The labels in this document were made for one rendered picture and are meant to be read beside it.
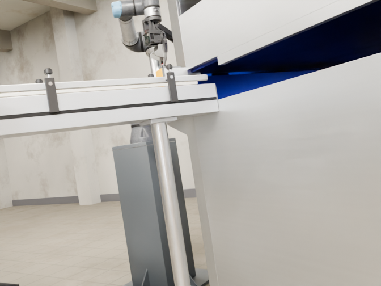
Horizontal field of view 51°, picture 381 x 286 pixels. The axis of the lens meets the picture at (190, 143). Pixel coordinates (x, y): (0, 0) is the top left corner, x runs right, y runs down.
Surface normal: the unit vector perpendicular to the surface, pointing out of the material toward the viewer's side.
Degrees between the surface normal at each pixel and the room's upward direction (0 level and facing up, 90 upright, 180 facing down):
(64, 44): 90
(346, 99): 90
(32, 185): 90
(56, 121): 90
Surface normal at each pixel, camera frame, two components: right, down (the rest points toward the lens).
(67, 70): -0.57, 0.09
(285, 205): -0.85, 0.13
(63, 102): 0.50, -0.07
